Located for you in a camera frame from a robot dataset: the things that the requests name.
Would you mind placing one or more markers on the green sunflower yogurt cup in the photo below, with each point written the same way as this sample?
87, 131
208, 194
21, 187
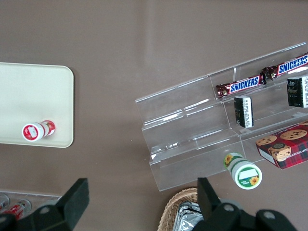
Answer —
244, 174

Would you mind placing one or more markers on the cream plastic tray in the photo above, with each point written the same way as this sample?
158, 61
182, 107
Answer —
36, 96

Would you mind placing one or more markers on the oval light wicker basket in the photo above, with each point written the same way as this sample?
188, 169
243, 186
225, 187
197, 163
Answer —
170, 209

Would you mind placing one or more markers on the clear acrylic bottle rack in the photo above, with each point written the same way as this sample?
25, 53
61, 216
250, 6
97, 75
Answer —
36, 198

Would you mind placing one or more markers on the red tartan cookie box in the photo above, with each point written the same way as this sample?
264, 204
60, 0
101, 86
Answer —
288, 146

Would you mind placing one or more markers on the clear acrylic step riser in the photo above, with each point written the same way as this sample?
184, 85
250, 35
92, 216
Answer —
269, 113
187, 134

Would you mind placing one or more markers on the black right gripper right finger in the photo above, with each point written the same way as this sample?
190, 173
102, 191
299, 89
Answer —
207, 199

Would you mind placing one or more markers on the small black box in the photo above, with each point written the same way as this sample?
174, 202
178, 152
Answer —
243, 111
297, 92

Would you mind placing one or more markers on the snickers chocolate bar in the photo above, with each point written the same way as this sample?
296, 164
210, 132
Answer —
288, 67
243, 84

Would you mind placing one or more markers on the red cola bottle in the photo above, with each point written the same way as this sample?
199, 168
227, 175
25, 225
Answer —
15, 209

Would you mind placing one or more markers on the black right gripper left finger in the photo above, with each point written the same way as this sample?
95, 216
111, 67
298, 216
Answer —
77, 197

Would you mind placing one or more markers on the red yogurt cup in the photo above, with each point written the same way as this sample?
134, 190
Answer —
36, 130

